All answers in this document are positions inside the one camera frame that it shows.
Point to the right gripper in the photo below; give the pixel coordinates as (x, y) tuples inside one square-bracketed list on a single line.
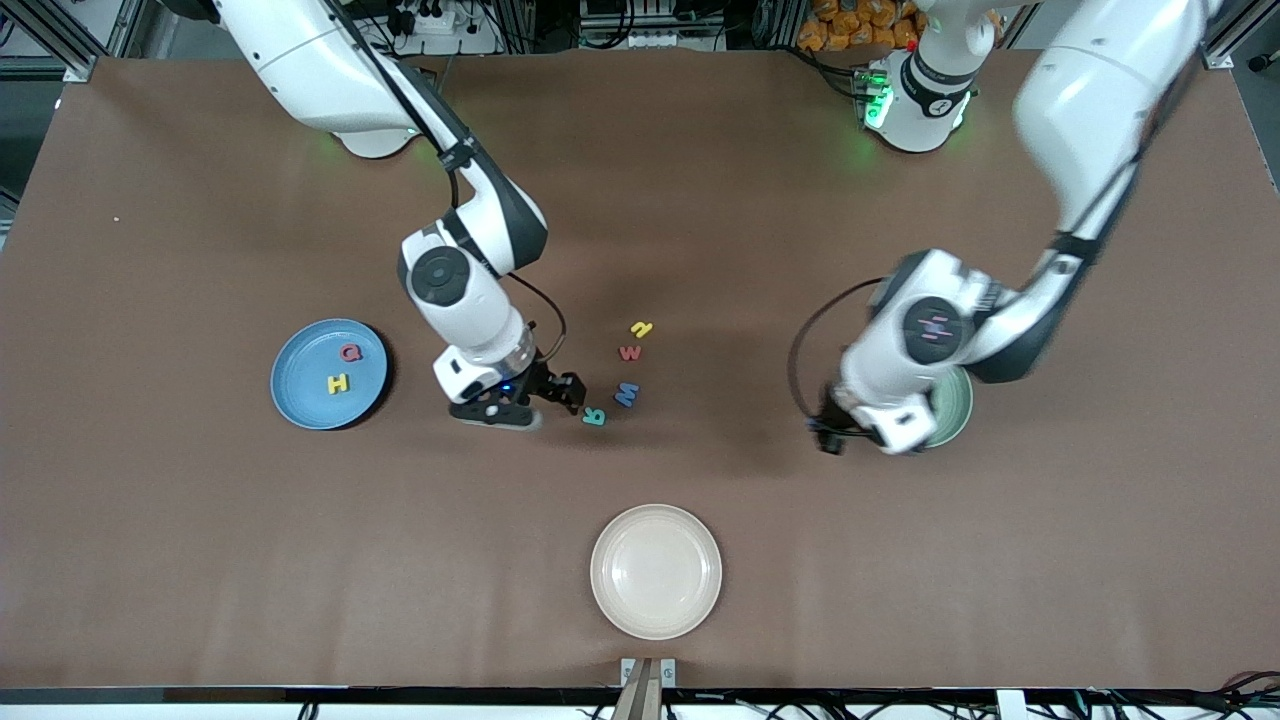
[(541, 381)]

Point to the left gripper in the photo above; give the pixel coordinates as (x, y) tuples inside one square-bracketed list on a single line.
[(833, 428)]

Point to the teal letter R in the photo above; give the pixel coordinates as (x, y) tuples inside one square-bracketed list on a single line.
[(594, 416)]

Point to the large blue letter M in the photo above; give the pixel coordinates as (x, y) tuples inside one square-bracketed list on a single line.
[(627, 394)]

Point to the pink letter Q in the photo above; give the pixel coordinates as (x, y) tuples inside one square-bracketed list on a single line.
[(350, 352)]

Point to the yellow letter H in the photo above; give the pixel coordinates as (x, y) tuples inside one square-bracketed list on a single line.
[(339, 383)]

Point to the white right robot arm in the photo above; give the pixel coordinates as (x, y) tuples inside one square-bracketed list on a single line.
[(460, 280)]

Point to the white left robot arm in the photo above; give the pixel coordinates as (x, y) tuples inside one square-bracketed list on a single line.
[(940, 330)]

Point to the green plate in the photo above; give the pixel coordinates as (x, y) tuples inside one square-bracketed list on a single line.
[(956, 400)]

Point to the cream plate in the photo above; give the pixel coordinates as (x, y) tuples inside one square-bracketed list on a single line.
[(656, 572)]

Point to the blue plate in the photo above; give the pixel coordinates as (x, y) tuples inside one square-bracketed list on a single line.
[(310, 390)]

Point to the brown table cover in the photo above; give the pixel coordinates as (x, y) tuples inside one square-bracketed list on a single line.
[(700, 180)]

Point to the white tag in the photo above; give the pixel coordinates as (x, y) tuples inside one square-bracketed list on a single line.
[(1011, 705)]

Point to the white power strip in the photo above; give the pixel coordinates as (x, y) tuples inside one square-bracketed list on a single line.
[(430, 20)]

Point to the orange snack bags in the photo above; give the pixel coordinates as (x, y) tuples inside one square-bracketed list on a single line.
[(860, 25)]

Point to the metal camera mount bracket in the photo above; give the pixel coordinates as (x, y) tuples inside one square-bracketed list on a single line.
[(648, 680)]

